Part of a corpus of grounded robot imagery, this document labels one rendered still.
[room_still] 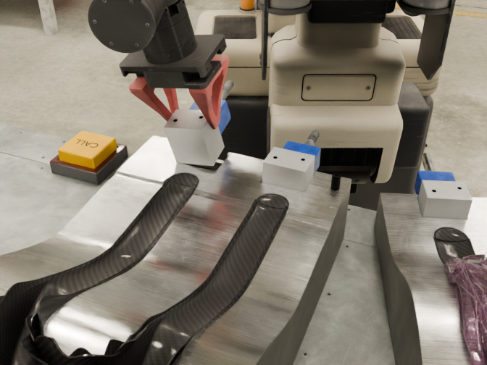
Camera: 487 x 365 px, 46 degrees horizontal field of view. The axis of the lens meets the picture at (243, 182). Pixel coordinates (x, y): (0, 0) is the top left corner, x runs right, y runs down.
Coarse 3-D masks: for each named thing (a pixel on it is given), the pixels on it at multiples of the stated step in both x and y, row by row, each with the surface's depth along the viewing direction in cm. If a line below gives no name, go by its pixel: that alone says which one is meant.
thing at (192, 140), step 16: (224, 96) 72; (176, 112) 67; (192, 112) 66; (224, 112) 69; (176, 128) 64; (192, 128) 64; (208, 128) 65; (224, 128) 69; (176, 144) 66; (192, 144) 65; (208, 144) 65; (176, 160) 68; (192, 160) 67; (208, 160) 66
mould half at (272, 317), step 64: (128, 192) 64; (256, 192) 63; (320, 192) 63; (0, 256) 51; (64, 256) 54; (192, 256) 56; (320, 256) 57; (64, 320) 43; (128, 320) 43; (256, 320) 47
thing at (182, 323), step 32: (160, 192) 64; (192, 192) 64; (160, 224) 60; (256, 224) 60; (96, 256) 55; (128, 256) 57; (224, 256) 56; (256, 256) 56; (32, 288) 46; (64, 288) 48; (224, 288) 53; (0, 320) 43; (32, 320) 41; (160, 320) 44; (192, 320) 46; (0, 352) 43; (32, 352) 39; (128, 352) 40; (160, 352) 43
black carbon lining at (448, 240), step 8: (440, 232) 64; (448, 232) 64; (456, 232) 64; (440, 240) 63; (448, 240) 63; (456, 240) 63; (464, 240) 63; (440, 248) 62; (448, 248) 62; (456, 248) 62; (464, 248) 62; (472, 248) 61; (440, 256) 60; (448, 256) 61; (456, 256) 61; (464, 256) 61
